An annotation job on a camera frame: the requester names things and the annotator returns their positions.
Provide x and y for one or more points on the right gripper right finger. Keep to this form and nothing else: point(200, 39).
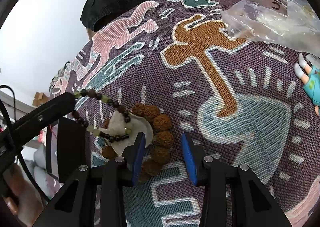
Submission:
point(204, 170)

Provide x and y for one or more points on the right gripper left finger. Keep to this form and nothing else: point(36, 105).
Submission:
point(122, 171)

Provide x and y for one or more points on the white jade pendant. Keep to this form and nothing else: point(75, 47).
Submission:
point(117, 126)

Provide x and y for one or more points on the black jewelry box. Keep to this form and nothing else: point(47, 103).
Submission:
point(65, 148)

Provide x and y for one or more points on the person's left hand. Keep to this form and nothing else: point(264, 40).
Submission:
point(30, 204)

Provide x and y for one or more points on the cardboard box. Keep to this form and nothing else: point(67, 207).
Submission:
point(39, 99)

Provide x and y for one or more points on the patterned woven purple blanket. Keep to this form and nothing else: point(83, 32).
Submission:
point(239, 100)

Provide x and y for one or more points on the black shoe rack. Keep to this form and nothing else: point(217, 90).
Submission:
point(59, 74)

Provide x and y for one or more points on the black haired boy figurine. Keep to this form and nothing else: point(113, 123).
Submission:
point(309, 75)

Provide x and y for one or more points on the clear plastic bag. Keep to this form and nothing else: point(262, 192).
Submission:
point(289, 23)

